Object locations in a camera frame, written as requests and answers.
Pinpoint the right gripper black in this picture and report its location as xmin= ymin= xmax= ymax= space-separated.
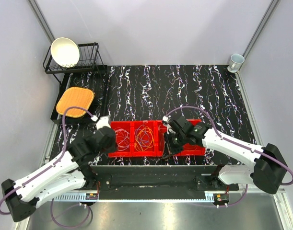
xmin=163 ymin=131 xmax=187 ymax=159

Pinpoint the white cable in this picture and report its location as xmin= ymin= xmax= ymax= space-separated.
xmin=114 ymin=128 xmax=130 ymax=151

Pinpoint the pink cable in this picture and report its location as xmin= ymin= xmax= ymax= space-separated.
xmin=114 ymin=128 xmax=130 ymax=148

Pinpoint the yellow cable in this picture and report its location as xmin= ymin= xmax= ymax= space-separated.
xmin=134 ymin=126 xmax=154 ymax=152

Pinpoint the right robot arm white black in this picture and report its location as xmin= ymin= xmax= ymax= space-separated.
xmin=165 ymin=122 xmax=287 ymax=194

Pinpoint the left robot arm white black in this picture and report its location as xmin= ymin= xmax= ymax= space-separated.
xmin=1 ymin=126 xmax=117 ymax=222

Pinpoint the orange woven pad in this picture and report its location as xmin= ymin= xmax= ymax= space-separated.
xmin=56 ymin=87 xmax=95 ymax=115

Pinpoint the black marbled mat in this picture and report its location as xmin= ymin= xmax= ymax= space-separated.
xmin=49 ymin=64 xmax=265 ymax=166

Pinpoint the black tray under pad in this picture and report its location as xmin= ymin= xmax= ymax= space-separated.
xmin=50 ymin=71 xmax=109 ymax=125

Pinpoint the white bowl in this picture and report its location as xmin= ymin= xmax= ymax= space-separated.
xmin=50 ymin=37 xmax=80 ymax=68

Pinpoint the pale blue mug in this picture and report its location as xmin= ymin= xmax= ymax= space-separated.
xmin=227 ymin=54 xmax=245 ymax=73

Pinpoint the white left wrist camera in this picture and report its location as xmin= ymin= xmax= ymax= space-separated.
xmin=91 ymin=115 xmax=111 ymax=130

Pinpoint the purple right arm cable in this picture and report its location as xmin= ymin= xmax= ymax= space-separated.
xmin=164 ymin=105 xmax=293 ymax=208

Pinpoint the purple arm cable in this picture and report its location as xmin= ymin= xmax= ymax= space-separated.
xmin=0 ymin=106 xmax=99 ymax=228
xmin=164 ymin=105 xmax=293 ymax=208

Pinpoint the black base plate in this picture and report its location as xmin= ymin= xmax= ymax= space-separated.
xmin=80 ymin=165 xmax=253 ymax=202

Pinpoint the aluminium frame rail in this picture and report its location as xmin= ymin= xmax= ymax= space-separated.
xmin=54 ymin=184 xmax=281 ymax=203

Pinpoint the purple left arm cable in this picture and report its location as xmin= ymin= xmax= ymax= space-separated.
xmin=0 ymin=106 xmax=99 ymax=228

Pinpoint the black wire dish rack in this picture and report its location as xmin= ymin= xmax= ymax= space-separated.
xmin=43 ymin=42 xmax=107 ymax=78

